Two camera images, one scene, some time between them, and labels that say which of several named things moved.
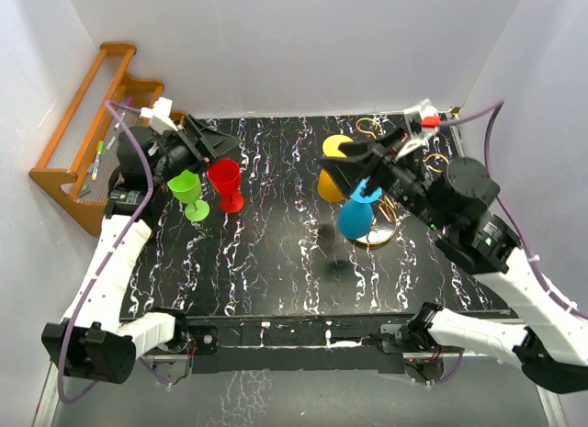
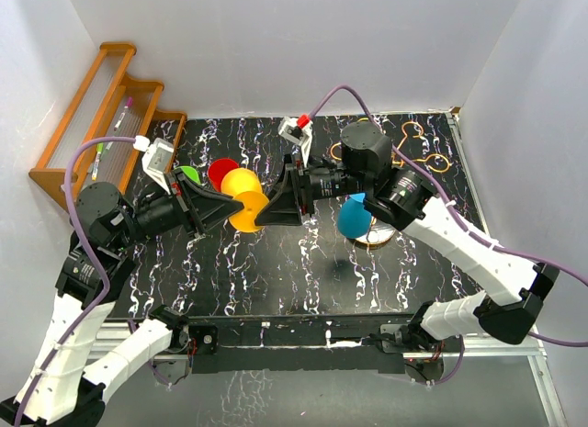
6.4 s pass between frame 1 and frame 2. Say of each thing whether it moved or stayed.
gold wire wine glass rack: stayed
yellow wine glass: moved
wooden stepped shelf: stayed
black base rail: stayed
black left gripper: moved
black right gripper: moved
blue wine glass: stayed
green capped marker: stayed
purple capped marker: stayed
